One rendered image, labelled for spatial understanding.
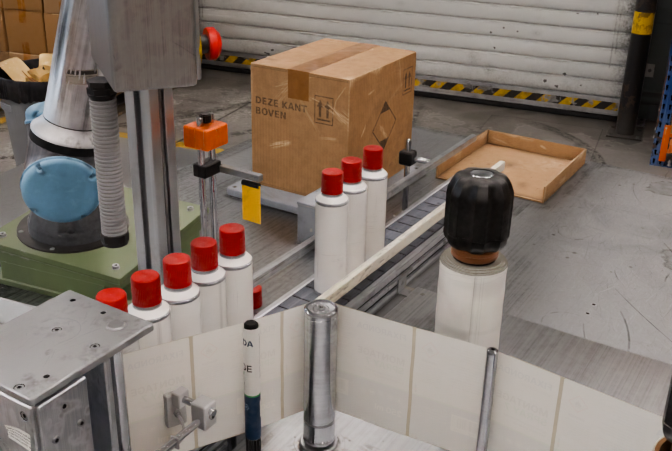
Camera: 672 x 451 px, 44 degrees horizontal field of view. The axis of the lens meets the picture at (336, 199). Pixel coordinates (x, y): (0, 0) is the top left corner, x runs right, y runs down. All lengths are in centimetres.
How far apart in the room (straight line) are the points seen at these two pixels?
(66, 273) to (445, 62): 436
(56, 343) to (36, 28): 438
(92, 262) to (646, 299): 94
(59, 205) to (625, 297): 95
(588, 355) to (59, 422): 78
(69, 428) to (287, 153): 113
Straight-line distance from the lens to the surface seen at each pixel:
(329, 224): 128
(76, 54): 124
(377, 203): 139
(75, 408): 74
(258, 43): 605
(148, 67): 95
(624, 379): 123
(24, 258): 150
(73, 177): 128
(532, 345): 126
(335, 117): 168
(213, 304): 106
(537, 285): 153
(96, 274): 141
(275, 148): 179
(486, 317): 107
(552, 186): 192
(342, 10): 573
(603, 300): 152
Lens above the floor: 154
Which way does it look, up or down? 23 degrees down
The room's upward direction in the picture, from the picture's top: 1 degrees clockwise
